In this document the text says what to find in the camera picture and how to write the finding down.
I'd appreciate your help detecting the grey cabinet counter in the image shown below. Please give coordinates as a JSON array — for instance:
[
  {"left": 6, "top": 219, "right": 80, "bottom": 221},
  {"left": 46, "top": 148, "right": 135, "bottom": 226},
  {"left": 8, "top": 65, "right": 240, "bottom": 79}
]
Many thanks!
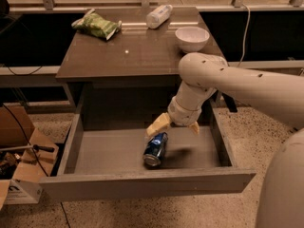
[{"left": 55, "top": 6, "right": 234, "bottom": 108}]

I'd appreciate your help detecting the green chip bag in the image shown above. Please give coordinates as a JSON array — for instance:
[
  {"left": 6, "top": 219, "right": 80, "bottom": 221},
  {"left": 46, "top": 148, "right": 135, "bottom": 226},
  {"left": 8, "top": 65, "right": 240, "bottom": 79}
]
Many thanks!
[{"left": 71, "top": 9, "right": 122, "bottom": 41}]

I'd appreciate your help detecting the blue pepsi can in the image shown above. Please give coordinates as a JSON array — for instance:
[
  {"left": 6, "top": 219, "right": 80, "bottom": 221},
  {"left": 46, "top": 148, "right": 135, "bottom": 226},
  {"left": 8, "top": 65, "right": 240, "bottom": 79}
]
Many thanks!
[{"left": 142, "top": 132, "right": 168, "bottom": 167}]

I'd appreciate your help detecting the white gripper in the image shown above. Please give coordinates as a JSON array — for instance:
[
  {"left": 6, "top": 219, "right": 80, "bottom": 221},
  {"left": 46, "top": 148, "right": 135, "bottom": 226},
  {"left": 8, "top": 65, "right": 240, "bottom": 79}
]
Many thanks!
[{"left": 146, "top": 96, "right": 201, "bottom": 138}]

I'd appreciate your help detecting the open grey drawer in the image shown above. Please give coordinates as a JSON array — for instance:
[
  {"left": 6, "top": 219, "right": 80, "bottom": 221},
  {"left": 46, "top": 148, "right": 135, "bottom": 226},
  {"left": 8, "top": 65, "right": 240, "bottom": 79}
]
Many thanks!
[{"left": 39, "top": 83, "right": 257, "bottom": 203}]

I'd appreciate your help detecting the clear plastic water bottle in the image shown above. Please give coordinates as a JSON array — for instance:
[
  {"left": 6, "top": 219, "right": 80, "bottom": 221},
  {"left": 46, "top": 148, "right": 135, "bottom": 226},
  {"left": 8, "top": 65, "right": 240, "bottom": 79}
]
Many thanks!
[{"left": 146, "top": 5, "right": 173, "bottom": 29}]

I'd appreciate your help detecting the open cardboard box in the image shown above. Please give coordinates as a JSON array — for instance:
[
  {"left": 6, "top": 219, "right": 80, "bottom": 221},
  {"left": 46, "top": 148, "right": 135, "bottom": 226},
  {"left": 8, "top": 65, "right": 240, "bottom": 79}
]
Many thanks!
[{"left": 0, "top": 106, "right": 59, "bottom": 209}]

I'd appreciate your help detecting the white ceramic bowl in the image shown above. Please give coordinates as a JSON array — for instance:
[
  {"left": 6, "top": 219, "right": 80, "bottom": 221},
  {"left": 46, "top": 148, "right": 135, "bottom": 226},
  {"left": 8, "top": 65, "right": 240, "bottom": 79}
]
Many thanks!
[{"left": 175, "top": 27, "right": 210, "bottom": 53}]

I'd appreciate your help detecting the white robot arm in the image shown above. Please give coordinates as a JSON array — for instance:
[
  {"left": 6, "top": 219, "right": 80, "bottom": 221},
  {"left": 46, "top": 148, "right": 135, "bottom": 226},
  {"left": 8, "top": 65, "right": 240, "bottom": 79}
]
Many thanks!
[{"left": 146, "top": 52, "right": 304, "bottom": 228}]

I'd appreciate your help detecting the white hanging cable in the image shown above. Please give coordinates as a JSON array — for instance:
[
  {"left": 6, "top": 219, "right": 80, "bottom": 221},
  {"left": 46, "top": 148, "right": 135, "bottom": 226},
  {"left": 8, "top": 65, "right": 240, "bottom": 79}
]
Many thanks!
[{"left": 237, "top": 4, "right": 252, "bottom": 68}]

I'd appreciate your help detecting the black floor cable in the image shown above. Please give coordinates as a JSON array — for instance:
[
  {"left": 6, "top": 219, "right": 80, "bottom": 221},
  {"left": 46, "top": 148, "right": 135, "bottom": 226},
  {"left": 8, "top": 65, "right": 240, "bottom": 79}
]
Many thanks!
[{"left": 2, "top": 104, "right": 72, "bottom": 228}]

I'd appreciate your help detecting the black handled tool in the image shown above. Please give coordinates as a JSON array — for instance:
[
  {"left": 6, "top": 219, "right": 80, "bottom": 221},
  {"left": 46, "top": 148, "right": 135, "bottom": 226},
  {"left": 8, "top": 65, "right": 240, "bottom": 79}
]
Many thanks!
[{"left": 0, "top": 144, "right": 55, "bottom": 153}]

